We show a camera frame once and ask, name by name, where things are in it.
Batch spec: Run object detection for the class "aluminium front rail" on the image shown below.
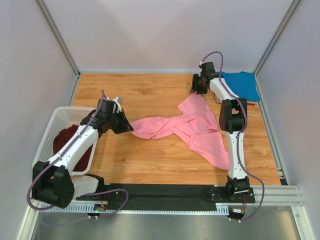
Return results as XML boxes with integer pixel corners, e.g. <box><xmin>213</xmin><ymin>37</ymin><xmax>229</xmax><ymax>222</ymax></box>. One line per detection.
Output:
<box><xmin>31</xmin><ymin>183</ymin><xmax>304</xmax><ymax>216</ymax></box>

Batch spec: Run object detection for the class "pink t shirt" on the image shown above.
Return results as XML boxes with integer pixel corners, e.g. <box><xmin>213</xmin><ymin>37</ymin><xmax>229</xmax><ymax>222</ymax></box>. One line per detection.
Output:
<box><xmin>130</xmin><ymin>93</ymin><xmax>230</xmax><ymax>171</ymax></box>

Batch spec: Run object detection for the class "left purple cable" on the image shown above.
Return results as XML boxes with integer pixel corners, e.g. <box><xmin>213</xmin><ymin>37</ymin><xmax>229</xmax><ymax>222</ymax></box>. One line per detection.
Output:
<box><xmin>26</xmin><ymin>89</ymin><xmax>131</xmax><ymax>222</ymax></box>

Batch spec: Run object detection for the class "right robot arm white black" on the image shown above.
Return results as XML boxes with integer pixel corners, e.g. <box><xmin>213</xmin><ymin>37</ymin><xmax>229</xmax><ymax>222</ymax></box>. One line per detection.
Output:
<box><xmin>190</xmin><ymin>62</ymin><xmax>250</xmax><ymax>197</ymax></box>

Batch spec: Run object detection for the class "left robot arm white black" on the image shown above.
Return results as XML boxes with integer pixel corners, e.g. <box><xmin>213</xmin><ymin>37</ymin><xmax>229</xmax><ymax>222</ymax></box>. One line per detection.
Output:
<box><xmin>27</xmin><ymin>96</ymin><xmax>134</xmax><ymax>209</ymax></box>

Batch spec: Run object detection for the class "right aluminium frame post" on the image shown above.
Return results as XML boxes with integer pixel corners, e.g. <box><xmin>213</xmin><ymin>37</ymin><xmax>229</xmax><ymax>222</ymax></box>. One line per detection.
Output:
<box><xmin>254</xmin><ymin>0</ymin><xmax>302</xmax><ymax>76</ymax></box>

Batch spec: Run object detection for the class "purple cable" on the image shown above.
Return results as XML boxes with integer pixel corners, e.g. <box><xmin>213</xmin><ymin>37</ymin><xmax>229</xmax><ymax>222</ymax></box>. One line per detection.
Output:
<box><xmin>199</xmin><ymin>51</ymin><xmax>265</xmax><ymax>223</ymax></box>
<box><xmin>26</xmin><ymin>89</ymin><xmax>131</xmax><ymax>222</ymax></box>

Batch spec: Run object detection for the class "aluminium frame post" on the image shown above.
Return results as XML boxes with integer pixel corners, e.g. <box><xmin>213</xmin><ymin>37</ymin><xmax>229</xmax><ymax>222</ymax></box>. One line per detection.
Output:
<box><xmin>34</xmin><ymin>0</ymin><xmax>81</xmax><ymax>76</ymax></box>
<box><xmin>254</xmin><ymin>0</ymin><xmax>302</xmax><ymax>76</ymax></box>

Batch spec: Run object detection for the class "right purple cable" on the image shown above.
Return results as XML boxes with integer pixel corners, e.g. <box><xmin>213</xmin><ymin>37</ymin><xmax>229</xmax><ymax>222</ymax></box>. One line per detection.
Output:
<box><xmin>199</xmin><ymin>51</ymin><xmax>265</xmax><ymax>223</ymax></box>

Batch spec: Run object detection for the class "dark red t shirt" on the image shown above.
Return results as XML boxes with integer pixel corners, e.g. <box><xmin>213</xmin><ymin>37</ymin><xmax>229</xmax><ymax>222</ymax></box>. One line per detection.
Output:
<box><xmin>52</xmin><ymin>124</ymin><xmax>92</xmax><ymax>173</ymax></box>

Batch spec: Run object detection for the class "white plastic laundry basket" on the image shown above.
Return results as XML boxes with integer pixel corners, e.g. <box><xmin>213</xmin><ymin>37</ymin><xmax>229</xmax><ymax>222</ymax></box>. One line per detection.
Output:
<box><xmin>32</xmin><ymin>106</ymin><xmax>97</xmax><ymax>176</ymax></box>

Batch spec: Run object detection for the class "left aluminium frame post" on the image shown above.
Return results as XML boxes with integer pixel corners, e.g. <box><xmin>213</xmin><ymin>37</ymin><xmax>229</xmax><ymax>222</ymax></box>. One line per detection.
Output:
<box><xmin>34</xmin><ymin>0</ymin><xmax>81</xmax><ymax>76</ymax></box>

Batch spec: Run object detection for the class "blue folded t shirt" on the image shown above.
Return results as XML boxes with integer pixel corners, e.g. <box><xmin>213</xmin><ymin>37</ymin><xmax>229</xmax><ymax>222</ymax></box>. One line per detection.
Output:
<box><xmin>221</xmin><ymin>71</ymin><xmax>260</xmax><ymax>103</ymax></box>

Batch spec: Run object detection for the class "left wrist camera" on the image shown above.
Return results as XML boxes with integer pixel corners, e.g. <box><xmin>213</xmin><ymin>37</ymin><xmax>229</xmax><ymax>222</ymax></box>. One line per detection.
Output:
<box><xmin>112</xmin><ymin>96</ymin><xmax>123</xmax><ymax>114</ymax></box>

